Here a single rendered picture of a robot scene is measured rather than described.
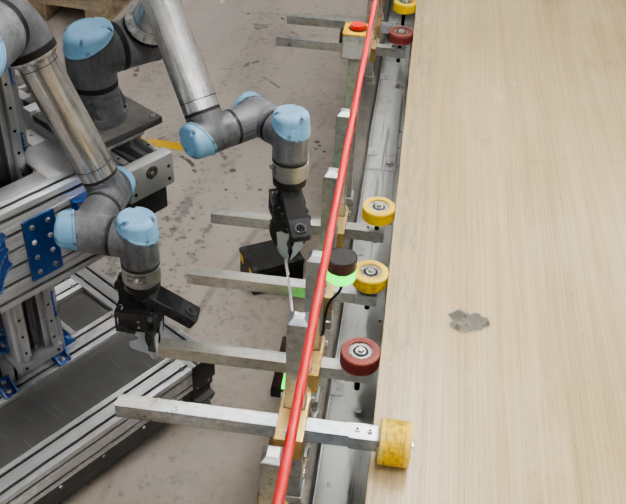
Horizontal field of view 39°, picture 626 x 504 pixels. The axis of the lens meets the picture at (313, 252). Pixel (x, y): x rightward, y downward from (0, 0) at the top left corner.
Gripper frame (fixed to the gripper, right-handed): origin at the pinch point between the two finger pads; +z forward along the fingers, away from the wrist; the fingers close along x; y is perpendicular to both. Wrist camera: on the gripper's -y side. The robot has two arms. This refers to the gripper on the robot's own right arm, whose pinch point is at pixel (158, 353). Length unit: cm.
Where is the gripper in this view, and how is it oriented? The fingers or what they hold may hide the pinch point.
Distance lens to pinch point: 189.9
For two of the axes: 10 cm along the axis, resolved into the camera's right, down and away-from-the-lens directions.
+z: -0.5, 7.8, 6.3
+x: -1.3, 6.2, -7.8
